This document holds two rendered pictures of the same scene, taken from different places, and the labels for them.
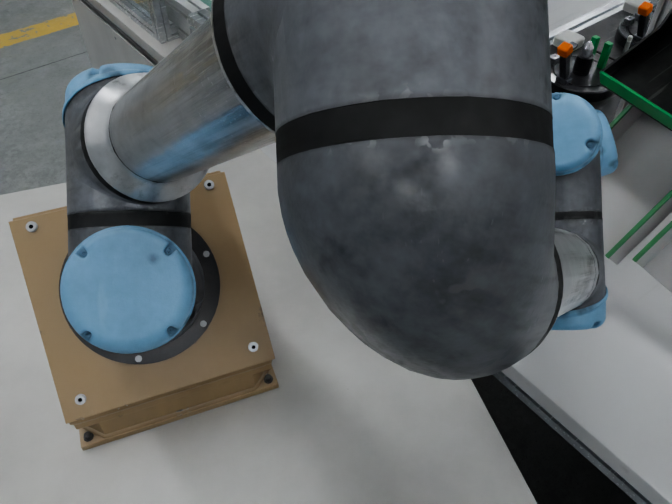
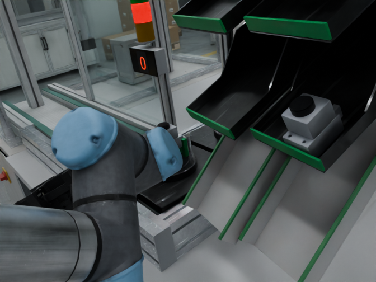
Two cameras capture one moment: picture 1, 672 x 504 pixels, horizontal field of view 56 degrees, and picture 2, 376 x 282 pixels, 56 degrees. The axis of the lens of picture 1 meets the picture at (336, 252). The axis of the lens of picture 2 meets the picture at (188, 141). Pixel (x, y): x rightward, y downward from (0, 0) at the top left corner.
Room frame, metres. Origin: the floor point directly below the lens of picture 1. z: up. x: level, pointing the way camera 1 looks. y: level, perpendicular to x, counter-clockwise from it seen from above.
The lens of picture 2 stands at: (0.10, -0.34, 1.44)
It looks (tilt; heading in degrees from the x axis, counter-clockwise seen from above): 27 degrees down; 2
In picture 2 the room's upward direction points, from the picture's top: 8 degrees counter-clockwise
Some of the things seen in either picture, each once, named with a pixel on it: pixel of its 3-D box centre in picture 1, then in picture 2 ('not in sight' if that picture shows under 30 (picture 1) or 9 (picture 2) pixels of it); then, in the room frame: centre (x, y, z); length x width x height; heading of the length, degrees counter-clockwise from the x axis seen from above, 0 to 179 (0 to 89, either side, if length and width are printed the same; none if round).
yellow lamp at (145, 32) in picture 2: not in sight; (145, 31); (1.12, -0.23, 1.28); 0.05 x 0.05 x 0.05
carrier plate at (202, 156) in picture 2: not in sight; (171, 170); (0.90, -0.26, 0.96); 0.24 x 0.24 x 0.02; 39
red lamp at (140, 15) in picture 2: not in sight; (141, 12); (1.12, -0.23, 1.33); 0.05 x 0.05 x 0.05
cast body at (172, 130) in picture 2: not in sight; (168, 135); (0.90, -0.27, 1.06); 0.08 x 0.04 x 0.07; 129
